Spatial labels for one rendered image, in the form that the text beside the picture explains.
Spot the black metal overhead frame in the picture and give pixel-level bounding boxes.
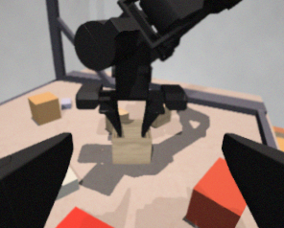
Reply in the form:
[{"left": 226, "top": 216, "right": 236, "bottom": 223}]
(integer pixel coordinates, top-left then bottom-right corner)
[{"left": 46, "top": 0, "right": 113, "bottom": 83}]

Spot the red flat block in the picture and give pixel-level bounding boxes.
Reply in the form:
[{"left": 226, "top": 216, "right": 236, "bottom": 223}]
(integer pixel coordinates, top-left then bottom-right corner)
[{"left": 56, "top": 207, "right": 113, "bottom": 228}]

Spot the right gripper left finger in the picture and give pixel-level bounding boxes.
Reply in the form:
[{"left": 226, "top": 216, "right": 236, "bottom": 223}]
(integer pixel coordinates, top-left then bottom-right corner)
[{"left": 0, "top": 132, "right": 74, "bottom": 228}]

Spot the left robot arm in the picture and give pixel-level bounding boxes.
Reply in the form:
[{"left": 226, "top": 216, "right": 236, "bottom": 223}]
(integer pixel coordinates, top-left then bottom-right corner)
[{"left": 74, "top": 0, "right": 242, "bottom": 78}]

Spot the orange-red cube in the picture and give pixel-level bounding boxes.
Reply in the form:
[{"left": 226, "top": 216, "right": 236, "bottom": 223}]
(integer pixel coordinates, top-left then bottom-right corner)
[{"left": 185, "top": 158, "right": 247, "bottom": 228}]

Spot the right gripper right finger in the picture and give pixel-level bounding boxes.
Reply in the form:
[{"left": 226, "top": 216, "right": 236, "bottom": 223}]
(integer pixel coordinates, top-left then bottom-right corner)
[{"left": 222, "top": 133, "right": 284, "bottom": 228}]

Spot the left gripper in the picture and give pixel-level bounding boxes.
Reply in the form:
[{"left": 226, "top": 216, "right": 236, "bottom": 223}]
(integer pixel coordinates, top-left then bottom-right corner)
[{"left": 75, "top": 57, "right": 188, "bottom": 137}]

